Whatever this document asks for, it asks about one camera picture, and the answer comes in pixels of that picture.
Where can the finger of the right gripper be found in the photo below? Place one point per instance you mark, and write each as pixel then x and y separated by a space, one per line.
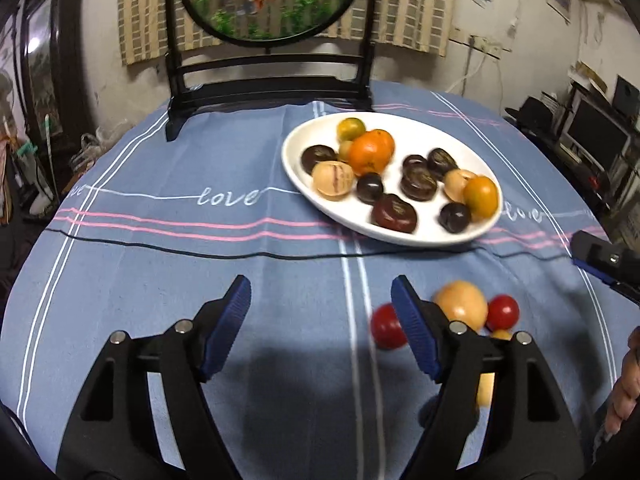
pixel 615 266

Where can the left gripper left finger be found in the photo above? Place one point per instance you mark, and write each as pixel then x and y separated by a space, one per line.
pixel 111 434

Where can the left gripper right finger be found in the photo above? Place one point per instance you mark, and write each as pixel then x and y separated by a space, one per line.
pixel 529 433

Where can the red cherry tomato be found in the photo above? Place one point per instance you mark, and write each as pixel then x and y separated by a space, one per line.
pixel 503 313
pixel 385 328

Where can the beige round fruit back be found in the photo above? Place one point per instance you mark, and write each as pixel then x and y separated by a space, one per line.
pixel 463 301

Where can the yellow orange fruit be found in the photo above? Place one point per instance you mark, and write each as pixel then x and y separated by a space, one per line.
pixel 482 198

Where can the dark round fruit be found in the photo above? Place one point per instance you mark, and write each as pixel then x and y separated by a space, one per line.
pixel 455 217

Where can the cream round fruit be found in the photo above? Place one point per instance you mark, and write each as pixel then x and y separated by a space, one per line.
pixel 455 182

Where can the dark brown fruit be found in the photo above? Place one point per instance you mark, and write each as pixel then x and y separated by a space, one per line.
pixel 418 184

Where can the dark maroon fruit front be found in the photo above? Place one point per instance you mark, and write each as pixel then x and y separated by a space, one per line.
pixel 392 213

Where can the dark small fruit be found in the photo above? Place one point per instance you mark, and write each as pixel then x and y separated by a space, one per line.
pixel 370 188

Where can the orange tangerine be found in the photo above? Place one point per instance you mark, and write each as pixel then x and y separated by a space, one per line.
pixel 367 155

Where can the large beige apple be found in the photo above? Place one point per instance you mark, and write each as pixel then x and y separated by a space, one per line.
pixel 332 179

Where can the large dark fruit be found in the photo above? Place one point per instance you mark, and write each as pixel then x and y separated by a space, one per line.
pixel 315 154

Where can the person right hand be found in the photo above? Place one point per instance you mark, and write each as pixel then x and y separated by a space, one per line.
pixel 626 391

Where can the black hat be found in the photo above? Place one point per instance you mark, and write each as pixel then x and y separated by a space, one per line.
pixel 531 115

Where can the blue striped tablecloth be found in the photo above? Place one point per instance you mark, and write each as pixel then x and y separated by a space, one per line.
pixel 157 228

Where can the white oval plate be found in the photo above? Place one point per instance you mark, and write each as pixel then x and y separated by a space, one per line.
pixel 411 137

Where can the dark wooden cabinet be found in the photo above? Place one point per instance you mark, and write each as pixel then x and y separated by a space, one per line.
pixel 52 71

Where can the round fish screen stand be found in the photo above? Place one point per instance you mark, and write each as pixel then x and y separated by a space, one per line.
pixel 186 101

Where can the white wall power strip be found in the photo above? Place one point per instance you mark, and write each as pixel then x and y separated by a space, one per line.
pixel 490 46

